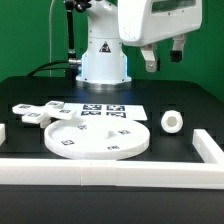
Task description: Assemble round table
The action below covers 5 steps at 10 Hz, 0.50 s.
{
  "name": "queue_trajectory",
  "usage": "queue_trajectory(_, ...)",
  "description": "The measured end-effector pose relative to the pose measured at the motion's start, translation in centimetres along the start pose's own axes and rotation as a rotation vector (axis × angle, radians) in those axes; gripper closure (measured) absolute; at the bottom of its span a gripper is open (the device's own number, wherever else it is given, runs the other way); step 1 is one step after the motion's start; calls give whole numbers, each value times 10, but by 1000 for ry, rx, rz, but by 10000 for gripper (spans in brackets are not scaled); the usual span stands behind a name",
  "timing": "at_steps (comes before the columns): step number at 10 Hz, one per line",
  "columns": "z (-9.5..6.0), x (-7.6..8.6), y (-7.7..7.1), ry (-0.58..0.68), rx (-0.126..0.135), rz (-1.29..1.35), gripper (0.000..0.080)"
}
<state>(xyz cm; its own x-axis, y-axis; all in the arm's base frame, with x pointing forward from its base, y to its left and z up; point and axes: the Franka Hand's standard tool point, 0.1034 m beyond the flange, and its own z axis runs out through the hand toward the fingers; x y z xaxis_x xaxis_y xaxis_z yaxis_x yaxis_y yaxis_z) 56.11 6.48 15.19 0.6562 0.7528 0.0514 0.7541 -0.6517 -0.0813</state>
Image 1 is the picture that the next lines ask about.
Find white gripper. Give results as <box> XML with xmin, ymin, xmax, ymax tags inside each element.
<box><xmin>117</xmin><ymin>0</ymin><xmax>202</xmax><ymax>72</ymax></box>

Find white round table top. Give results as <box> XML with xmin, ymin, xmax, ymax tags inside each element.
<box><xmin>44</xmin><ymin>117</ymin><xmax>150</xmax><ymax>160</ymax></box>

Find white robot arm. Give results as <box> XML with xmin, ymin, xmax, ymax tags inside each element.
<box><xmin>76</xmin><ymin>0</ymin><xmax>202</xmax><ymax>90</ymax></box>

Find white marker sheet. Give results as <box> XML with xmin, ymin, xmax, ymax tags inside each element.
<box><xmin>65</xmin><ymin>103</ymin><xmax>147</xmax><ymax>121</ymax></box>

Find white cross-shaped table base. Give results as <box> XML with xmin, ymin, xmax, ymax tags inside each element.
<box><xmin>12</xmin><ymin>101</ymin><xmax>76</xmax><ymax>128</ymax></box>

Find white U-shaped fence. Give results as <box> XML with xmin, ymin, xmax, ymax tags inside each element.
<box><xmin>0</xmin><ymin>129</ymin><xmax>224</xmax><ymax>189</ymax></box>

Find black cables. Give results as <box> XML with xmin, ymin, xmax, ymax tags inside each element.
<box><xmin>27</xmin><ymin>59</ymin><xmax>83</xmax><ymax>78</ymax></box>

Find black camera pole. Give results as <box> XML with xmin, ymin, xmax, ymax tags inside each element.
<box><xmin>63</xmin><ymin>0</ymin><xmax>91</xmax><ymax>58</ymax></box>

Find white thin cable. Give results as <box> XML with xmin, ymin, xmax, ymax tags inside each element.
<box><xmin>48</xmin><ymin>0</ymin><xmax>57</xmax><ymax>78</ymax></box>

